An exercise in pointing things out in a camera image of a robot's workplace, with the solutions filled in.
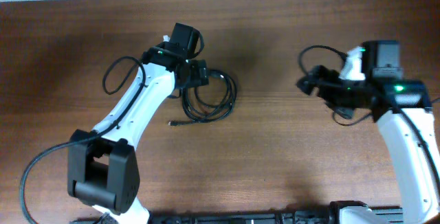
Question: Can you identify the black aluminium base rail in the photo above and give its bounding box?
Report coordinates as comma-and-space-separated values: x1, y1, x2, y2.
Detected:
70, 200, 405, 224

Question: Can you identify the black USB cable bundle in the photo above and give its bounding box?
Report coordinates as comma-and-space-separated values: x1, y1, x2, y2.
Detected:
167, 68, 238, 126

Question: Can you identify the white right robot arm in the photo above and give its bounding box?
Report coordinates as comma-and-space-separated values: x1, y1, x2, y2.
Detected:
297, 65, 439, 223

